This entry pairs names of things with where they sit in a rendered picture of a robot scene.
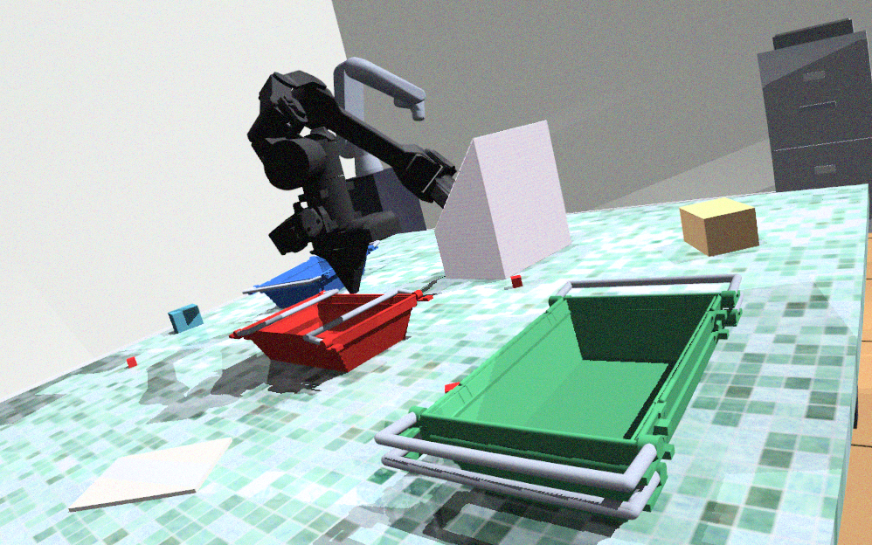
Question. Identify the white flat square panel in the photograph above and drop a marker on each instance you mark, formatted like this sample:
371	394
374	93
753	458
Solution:
153	475

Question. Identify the teal rectangular block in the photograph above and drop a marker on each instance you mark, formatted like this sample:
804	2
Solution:
185	318

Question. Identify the red plastic tray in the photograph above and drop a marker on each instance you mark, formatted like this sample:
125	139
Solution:
362	337

